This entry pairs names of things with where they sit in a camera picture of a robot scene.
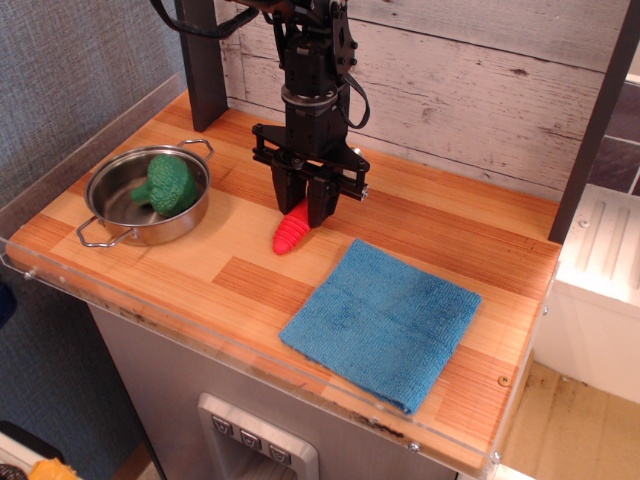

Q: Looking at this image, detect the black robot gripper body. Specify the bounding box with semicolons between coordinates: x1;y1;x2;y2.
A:
251;97;372;203

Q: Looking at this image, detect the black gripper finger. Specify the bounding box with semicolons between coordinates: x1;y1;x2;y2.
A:
271;164;305;215
306;178;339;228

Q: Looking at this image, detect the red handled metal spoon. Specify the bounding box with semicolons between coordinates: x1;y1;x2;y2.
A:
271;145;365;256

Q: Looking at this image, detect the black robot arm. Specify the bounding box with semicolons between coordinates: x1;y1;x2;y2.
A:
249;1;370;228

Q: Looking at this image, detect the blue cloth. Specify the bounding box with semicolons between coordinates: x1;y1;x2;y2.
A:
280;240;482;415

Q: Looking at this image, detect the green toy broccoli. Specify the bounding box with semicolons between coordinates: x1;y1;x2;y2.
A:
131;154;199;218

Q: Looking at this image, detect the small steel pot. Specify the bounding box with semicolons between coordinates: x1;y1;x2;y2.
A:
76;139;214;248

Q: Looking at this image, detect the grey toy fridge cabinet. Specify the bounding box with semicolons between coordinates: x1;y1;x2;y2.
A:
90;307;457;479

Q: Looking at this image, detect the clear acrylic table guard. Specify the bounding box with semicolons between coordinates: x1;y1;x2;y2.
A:
7;232;559;475

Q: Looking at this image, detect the white toy sink unit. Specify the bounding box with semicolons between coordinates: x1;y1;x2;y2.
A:
529;73;640;406

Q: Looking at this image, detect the yellow object at corner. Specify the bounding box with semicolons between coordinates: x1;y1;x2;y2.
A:
28;458;79;480

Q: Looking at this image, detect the dark left vertical post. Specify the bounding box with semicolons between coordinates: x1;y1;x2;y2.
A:
175;0;228;132

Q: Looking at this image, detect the dark vertical post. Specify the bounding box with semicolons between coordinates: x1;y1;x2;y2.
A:
175;0;228;132
548;0;639;244

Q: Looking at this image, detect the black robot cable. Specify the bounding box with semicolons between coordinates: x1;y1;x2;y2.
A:
149;0;264;40

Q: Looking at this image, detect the dark right vertical post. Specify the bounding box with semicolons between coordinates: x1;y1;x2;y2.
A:
548;0;639;244

